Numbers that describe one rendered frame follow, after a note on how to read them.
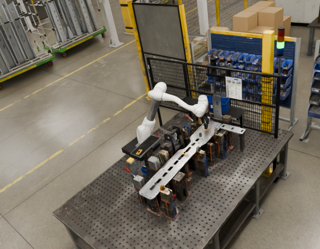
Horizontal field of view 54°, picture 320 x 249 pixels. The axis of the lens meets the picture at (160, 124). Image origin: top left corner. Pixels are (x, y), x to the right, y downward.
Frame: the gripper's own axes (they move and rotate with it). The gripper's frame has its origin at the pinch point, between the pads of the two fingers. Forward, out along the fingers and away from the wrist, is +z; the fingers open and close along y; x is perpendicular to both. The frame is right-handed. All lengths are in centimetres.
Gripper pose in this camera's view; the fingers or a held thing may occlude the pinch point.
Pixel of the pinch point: (206, 126)
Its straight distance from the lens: 374.9
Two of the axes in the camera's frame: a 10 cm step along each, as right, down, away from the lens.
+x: 6.0, -5.3, 6.0
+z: 1.8, 8.2, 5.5
